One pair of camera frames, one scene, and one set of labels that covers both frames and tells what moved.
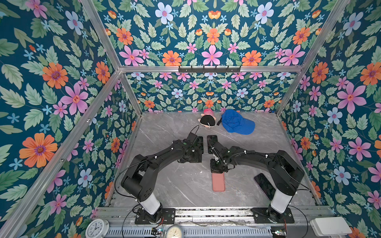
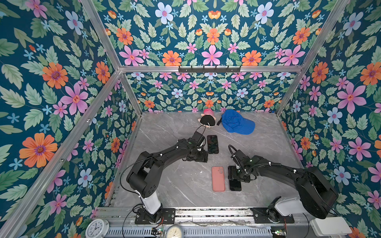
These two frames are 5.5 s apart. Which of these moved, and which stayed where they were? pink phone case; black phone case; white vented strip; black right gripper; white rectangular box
Moved: black right gripper
Stayed: white vented strip; white rectangular box; pink phone case; black phone case
